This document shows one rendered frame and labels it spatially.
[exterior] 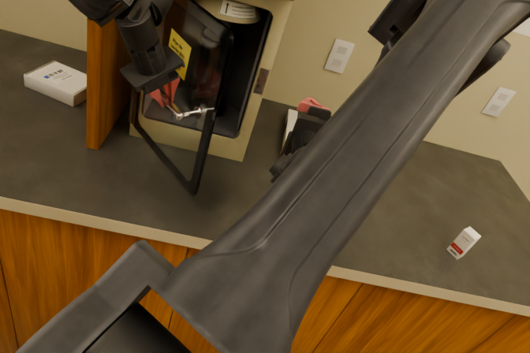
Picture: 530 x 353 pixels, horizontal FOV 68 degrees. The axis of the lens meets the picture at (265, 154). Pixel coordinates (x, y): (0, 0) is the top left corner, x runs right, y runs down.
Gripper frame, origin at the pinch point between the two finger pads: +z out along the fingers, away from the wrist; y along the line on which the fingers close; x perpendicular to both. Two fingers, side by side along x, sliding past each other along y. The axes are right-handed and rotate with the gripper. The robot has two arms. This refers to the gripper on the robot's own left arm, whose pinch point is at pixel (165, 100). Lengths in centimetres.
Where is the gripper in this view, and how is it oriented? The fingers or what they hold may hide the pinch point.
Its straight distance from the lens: 82.1
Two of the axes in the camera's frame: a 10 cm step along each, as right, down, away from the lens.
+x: 6.3, 6.0, -4.9
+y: -7.8, 5.4, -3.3
